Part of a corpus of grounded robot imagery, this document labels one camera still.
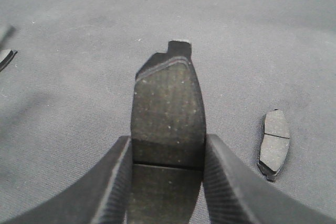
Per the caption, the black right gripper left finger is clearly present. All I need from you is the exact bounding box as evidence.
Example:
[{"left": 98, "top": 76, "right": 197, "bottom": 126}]
[{"left": 8, "top": 136, "right": 132, "bottom": 223}]

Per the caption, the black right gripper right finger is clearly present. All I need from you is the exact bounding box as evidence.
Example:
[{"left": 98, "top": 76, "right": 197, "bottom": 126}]
[{"left": 203, "top": 134, "right": 335, "bottom": 223}]

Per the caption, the brake pad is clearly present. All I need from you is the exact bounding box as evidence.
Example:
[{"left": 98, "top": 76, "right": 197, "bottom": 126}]
[
  {"left": 257, "top": 109, "right": 290, "bottom": 182},
  {"left": 127, "top": 40, "right": 206, "bottom": 223},
  {"left": 0, "top": 49, "right": 17, "bottom": 71}
]

